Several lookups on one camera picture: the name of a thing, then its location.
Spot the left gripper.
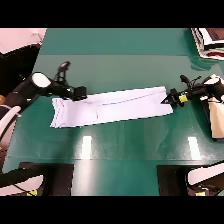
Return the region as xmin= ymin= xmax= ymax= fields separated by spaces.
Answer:
xmin=72 ymin=85 xmax=88 ymax=102

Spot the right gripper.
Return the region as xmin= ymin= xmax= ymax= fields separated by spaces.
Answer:
xmin=167 ymin=87 xmax=190 ymax=108

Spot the white garment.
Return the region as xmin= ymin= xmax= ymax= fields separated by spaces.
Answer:
xmin=49 ymin=85 xmax=175 ymax=129

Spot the heap of clothes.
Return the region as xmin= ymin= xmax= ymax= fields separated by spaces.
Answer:
xmin=190 ymin=28 xmax=224 ymax=61

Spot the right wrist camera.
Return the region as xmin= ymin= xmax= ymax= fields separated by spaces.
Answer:
xmin=179 ymin=74 xmax=203 ymax=92

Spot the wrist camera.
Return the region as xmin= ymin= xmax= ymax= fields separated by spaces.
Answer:
xmin=179 ymin=74 xmax=203 ymax=92
xmin=54 ymin=60 xmax=72 ymax=85

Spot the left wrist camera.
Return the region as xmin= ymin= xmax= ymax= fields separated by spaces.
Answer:
xmin=54 ymin=60 xmax=72 ymax=85

